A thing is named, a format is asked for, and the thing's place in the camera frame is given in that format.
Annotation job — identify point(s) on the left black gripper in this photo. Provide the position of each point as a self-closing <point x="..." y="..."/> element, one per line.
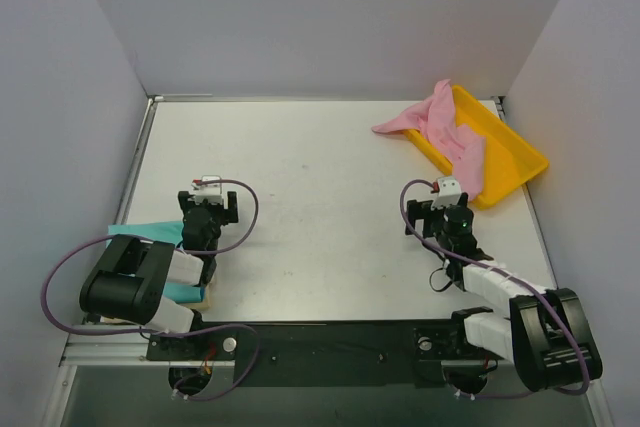
<point x="231" y="206"/>

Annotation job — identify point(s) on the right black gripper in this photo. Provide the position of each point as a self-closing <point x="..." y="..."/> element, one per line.
<point x="415" y="217"/>

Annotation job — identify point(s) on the pink t shirt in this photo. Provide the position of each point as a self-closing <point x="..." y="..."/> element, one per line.
<point x="435" y="119"/>

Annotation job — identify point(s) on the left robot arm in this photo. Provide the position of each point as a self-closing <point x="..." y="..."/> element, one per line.
<point x="129" y="279"/>

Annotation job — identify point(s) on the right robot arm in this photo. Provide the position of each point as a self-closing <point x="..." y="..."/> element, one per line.
<point x="542" y="331"/>

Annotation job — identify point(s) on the teal folded t shirt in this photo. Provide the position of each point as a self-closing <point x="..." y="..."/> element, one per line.
<point x="169" y="232"/>

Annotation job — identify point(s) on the yellow plastic tray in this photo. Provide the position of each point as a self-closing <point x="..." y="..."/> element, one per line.
<point x="509" y="160"/>

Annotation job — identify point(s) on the beige folded t shirt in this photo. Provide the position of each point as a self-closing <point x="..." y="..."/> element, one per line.
<point x="203" y="305"/>

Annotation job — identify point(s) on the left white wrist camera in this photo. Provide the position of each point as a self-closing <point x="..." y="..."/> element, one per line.
<point x="207" y="189"/>

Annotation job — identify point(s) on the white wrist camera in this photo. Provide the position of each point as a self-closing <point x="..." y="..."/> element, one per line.
<point x="446" y="192"/>
<point x="207" y="189"/>

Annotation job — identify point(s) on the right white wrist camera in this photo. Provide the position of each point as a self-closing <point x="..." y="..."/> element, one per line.
<point x="446" y="192"/>

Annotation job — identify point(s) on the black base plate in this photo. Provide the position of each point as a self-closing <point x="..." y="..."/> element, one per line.
<point x="327" y="354"/>

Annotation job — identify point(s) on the aluminium rail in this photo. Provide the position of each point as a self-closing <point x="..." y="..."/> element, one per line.
<point x="121" y="350"/>

